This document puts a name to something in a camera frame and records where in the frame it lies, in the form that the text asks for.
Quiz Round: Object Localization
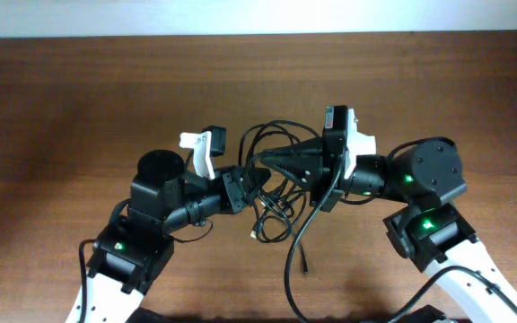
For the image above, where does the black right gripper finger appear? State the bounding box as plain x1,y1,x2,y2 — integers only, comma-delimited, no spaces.
260,156,324,192
263,137,323,156

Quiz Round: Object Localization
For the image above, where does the black cable bundle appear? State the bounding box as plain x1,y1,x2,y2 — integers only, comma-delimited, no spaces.
237,119,322,275

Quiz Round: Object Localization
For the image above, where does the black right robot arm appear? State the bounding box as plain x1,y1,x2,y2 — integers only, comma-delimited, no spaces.
260,131,517,322

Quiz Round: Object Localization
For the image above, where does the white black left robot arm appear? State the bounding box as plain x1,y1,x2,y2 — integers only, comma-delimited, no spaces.
67,150,271,322

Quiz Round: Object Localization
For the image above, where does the black right camera cable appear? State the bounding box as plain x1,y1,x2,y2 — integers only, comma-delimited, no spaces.
284,152,517,323

